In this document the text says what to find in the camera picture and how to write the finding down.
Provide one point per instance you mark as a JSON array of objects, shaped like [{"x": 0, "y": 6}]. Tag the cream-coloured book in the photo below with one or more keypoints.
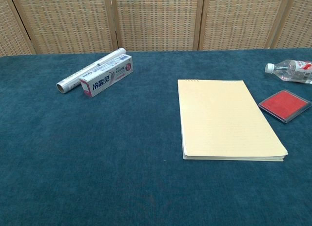
[{"x": 224, "y": 118}]

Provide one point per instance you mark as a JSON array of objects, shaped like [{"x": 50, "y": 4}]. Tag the white toothpaste box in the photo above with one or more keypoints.
[{"x": 107, "y": 76}]

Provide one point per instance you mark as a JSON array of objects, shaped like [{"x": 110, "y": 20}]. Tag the blue table cloth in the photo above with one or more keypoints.
[{"x": 97, "y": 150}]

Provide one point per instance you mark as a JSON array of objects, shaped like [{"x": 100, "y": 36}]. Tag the white cling film roll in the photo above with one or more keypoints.
[{"x": 85, "y": 71}]

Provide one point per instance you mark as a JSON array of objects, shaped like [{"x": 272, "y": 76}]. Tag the woven bamboo folding screen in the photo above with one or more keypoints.
[{"x": 156, "y": 18}]

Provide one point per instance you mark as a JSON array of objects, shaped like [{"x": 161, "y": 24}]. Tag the red ink stamp pad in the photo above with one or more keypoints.
[{"x": 284, "y": 104}]

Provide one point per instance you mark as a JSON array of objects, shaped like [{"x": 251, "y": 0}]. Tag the clear plastic water bottle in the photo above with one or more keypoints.
[{"x": 293, "y": 70}]

